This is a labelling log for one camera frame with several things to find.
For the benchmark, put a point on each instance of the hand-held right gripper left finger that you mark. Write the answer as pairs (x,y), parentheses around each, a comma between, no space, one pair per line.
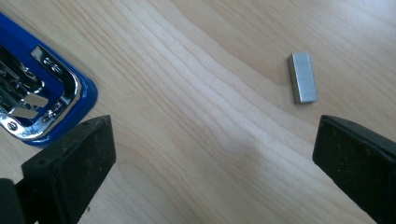
(73,174)

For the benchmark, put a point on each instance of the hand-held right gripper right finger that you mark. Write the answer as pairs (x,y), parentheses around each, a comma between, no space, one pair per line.
(358,165)

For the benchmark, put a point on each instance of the blue stapler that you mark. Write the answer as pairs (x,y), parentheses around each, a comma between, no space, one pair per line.
(46,93)

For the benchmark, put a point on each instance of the silver staple strip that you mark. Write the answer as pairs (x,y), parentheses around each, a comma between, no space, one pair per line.
(302,77)

